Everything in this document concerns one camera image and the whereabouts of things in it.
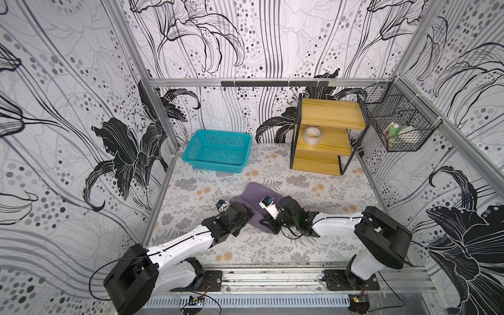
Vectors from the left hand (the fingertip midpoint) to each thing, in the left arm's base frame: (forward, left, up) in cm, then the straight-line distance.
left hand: (251, 219), depth 84 cm
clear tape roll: (+40, -30, +13) cm, 52 cm away
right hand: (+1, -5, -1) cm, 5 cm away
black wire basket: (+33, -63, +29) cm, 77 cm away
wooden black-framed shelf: (+36, -36, +28) cm, 58 cm away
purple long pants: (+16, -1, -4) cm, 16 cm away
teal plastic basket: (+44, +22, -6) cm, 50 cm away
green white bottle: (+28, -58, +30) cm, 71 cm away
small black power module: (-28, -40, -3) cm, 49 cm away
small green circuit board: (-29, +19, -7) cm, 36 cm away
